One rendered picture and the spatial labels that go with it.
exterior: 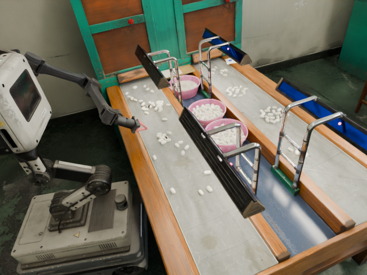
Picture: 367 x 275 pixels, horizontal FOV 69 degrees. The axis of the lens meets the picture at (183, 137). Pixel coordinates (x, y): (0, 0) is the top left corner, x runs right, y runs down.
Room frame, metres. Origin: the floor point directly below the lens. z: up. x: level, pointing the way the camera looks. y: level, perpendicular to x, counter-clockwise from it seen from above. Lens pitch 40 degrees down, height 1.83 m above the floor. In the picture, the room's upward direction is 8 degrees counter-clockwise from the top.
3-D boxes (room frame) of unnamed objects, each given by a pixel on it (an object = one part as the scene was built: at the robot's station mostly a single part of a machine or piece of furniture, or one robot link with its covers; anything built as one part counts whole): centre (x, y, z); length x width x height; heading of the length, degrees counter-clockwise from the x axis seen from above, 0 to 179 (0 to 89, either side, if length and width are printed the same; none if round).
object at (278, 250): (1.34, -0.08, 0.71); 1.81 x 0.05 x 0.11; 16
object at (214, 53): (2.32, -0.32, 0.83); 0.30 x 0.06 x 0.07; 106
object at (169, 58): (1.74, 0.08, 0.90); 0.20 x 0.19 x 0.45; 16
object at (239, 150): (0.81, -0.19, 0.90); 0.20 x 0.19 x 0.45; 16
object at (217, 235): (1.29, 0.09, 0.73); 1.81 x 0.30 x 0.02; 16
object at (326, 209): (1.43, -0.39, 0.71); 1.81 x 0.05 x 0.11; 16
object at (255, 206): (0.79, -0.11, 1.08); 0.62 x 0.08 x 0.07; 16
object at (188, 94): (1.97, -0.07, 0.72); 0.27 x 0.27 x 0.10
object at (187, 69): (2.18, -0.01, 0.77); 0.33 x 0.15 x 0.01; 106
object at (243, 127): (1.27, -0.27, 0.72); 0.27 x 0.27 x 0.10
